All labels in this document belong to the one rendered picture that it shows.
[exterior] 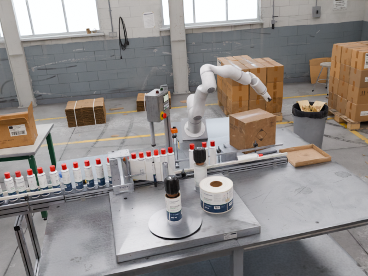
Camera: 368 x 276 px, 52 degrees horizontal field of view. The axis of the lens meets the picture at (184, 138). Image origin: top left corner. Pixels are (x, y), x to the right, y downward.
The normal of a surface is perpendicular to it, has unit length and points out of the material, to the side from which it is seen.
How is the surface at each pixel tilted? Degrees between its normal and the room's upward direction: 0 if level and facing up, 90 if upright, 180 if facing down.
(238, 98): 92
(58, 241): 0
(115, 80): 90
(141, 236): 0
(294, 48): 90
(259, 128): 90
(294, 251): 0
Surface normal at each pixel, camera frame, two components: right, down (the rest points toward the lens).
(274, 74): 0.14, 0.37
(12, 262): -0.06, -0.92
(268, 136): 0.42, 0.32
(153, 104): -0.37, 0.37
